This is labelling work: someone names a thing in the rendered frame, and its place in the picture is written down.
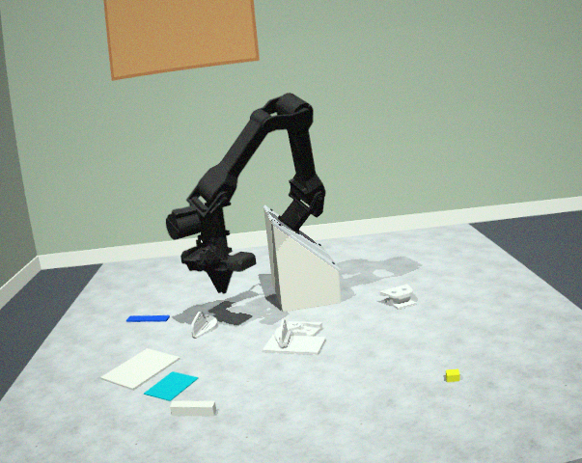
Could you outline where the cyan flat plate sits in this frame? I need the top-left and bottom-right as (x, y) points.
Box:
(144, 371), (199, 401)

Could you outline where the blue flat bar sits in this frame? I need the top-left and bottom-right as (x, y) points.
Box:
(126, 315), (170, 322)

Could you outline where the small yellow block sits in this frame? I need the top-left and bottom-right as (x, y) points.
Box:
(446, 369), (460, 383)

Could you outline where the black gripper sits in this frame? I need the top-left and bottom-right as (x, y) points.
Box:
(197, 228), (256, 294)

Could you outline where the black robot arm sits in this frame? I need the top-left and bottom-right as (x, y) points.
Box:
(166, 93), (326, 271)

